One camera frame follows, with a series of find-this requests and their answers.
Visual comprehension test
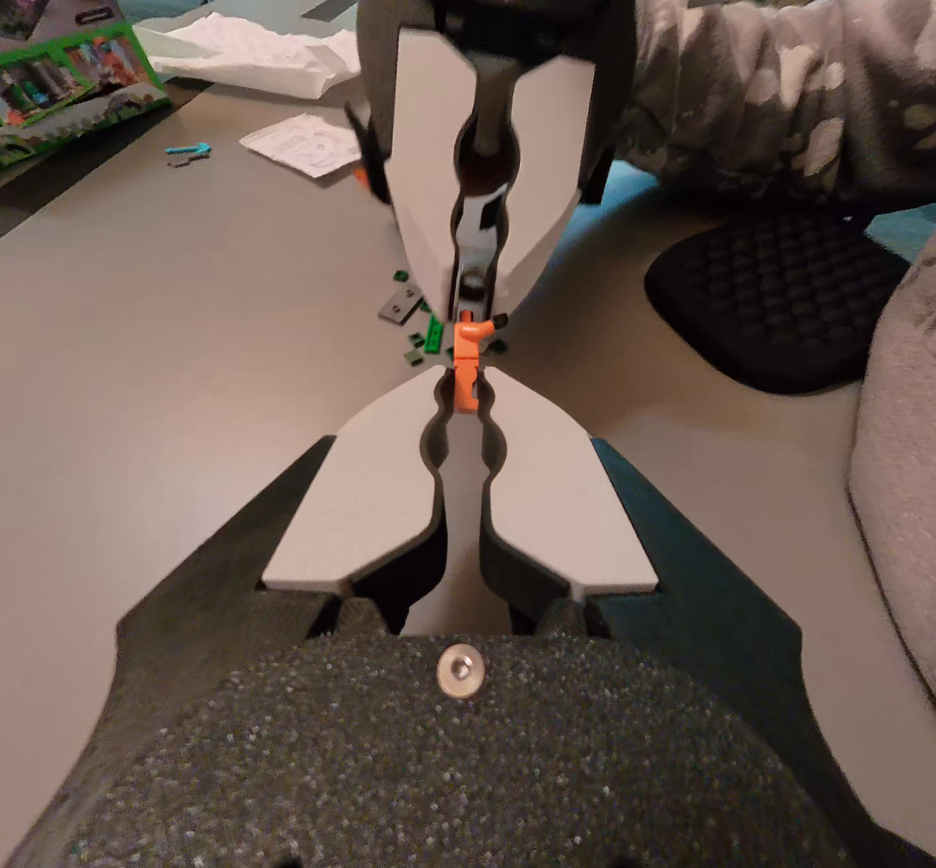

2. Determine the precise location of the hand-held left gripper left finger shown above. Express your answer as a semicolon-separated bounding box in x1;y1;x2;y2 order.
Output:
261;366;449;595

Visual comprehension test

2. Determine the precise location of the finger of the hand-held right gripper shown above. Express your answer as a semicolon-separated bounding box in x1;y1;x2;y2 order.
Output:
485;53;595;315
385;27;478;322

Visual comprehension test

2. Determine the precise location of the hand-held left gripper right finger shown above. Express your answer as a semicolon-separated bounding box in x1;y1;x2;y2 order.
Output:
477;368;661;598

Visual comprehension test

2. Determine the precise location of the orange teal lego figure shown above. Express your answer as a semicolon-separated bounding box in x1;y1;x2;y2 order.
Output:
451;311;510;416

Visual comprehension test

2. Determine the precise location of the grey two-hole lego plate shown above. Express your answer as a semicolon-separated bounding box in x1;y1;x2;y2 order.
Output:
377;282;426;328

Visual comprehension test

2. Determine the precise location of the lego set box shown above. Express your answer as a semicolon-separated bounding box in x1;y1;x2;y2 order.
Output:
0;0;174;169

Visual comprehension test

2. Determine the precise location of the flat white paper bag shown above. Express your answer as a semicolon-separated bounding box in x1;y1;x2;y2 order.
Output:
238;112;364;179

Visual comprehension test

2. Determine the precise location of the crumpled white paper bag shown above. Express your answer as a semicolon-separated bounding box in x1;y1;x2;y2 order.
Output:
134;10;364;98

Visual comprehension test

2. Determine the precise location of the black wrist rest pad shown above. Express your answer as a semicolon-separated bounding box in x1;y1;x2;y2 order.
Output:
643;205;913;396

